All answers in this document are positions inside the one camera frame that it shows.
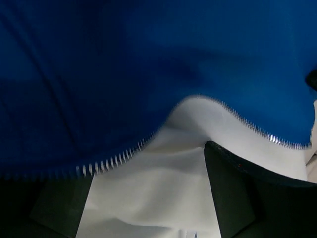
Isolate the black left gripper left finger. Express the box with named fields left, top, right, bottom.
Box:
left=0, top=176, right=93, bottom=238

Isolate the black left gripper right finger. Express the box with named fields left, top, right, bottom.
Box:
left=204, top=141, right=317, bottom=238

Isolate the blue zip-up jacket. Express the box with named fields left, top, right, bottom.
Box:
left=0, top=0, right=317, bottom=238

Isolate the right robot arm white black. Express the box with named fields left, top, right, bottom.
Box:
left=305, top=69, right=317, bottom=92

